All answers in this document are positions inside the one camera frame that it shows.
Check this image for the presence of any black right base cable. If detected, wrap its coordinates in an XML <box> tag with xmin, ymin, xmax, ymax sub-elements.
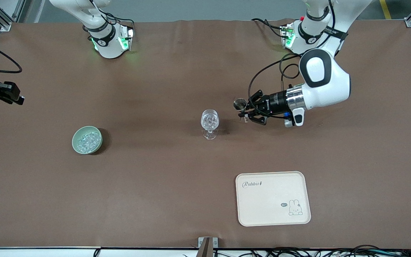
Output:
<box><xmin>104</xmin><ymin>12</ymin><xmax>135</xmax><ymax>30</ymax></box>

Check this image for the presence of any pale green ceramic bowl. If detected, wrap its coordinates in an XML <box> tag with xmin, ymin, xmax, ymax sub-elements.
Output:
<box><xmin>72</xmin><ymin>126</ymin><xmax>103</xmax><ymax>155</ymax></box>

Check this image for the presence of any black left base cable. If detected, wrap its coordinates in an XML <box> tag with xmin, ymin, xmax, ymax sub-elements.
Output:
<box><xmin>251</xmin><ymin>18</ymin><xmax>285</xmax><ymax>38</ymax></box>

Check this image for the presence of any steel double cone jigger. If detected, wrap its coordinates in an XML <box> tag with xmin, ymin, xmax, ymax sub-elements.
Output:
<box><xmin>233</xmin><ymin>98</ymin><xmax>249</xmax><ymax>124</ymax></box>

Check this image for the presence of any cream rabbit print tray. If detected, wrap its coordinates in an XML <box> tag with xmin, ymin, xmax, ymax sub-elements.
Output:
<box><xmin>235</xmin><ymin>171</ymin><xmax>311</xmax><ymax>227</ymax></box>

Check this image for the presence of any pile of clear ice cubes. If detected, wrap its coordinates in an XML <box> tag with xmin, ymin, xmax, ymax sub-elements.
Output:
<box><xmin>77</xmin><ymin>132</ymin><xmax>101</xmax><ymax>152</ymax></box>

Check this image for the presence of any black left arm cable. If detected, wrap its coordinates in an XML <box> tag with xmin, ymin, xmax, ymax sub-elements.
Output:
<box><xmin>248</xmin><ymin>53</ymin><xmax>301</xmax><ymax>105</ymax></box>

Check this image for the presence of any clear faceted wine glass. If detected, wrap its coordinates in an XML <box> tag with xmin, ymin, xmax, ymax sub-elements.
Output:
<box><xmin>201</xmin><ymin>109</ymin><xmax>220</xmax><ymax>140</ymax></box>

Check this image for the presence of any brown table cover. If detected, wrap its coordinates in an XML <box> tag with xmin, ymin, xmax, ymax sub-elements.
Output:
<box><xmin>0</xmin><ymin>20</ymin><xmax>411</xmax><ymax>249</ymax></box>

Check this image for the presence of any black cable bundle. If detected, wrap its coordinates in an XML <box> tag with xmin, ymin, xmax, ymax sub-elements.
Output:
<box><xmin>182</xmin><ymin>246</ymin><xmax>411</xmax><ymax>257</ymax></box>

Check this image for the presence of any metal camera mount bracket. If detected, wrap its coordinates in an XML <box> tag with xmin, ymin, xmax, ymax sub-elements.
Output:
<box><xmin>198</xmin><ymin>237</ymin><xmax>219</xmax><ymax>257</ymax></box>

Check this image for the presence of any black base cable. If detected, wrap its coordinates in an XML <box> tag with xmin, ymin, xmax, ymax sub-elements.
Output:
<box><xmin>251</xmin><ymin>18</ymin><xmax>285</xmax><ymax>38</ymax></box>
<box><xmin>104</xmin><ymin>12</ymin><xmax>135</xmax><ymax>30</ymax></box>

